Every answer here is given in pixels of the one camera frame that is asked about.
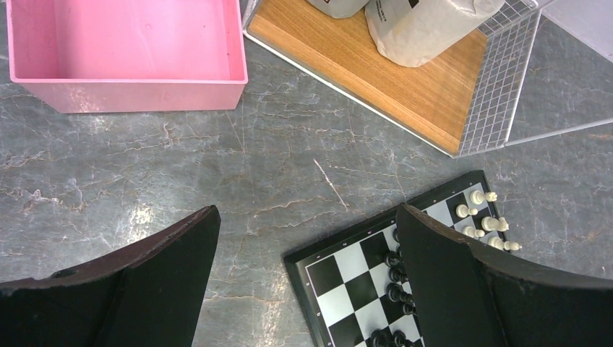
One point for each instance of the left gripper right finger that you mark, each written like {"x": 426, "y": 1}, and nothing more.
{"x": 468, "y": 293}

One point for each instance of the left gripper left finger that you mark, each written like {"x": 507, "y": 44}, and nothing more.
{"x": 148, "y": 293}

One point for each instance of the black white chess board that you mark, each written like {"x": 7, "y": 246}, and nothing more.
{"x": 341, "y": 281}

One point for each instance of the white wire wooden shelf rack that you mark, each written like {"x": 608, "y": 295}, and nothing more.
{"x": 462, "y": 102}

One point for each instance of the black chess pieces group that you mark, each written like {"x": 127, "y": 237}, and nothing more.
{"x": 397, "y": 287}

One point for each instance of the white chess pieces corner group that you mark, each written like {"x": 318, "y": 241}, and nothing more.
{"x": 483, "y": 220}

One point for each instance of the pink plastic bin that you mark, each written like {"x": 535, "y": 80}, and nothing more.
{"x": 128, "y": 56}

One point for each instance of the white toilet paper roll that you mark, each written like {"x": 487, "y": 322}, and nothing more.
{"x": 412, "y": 33}

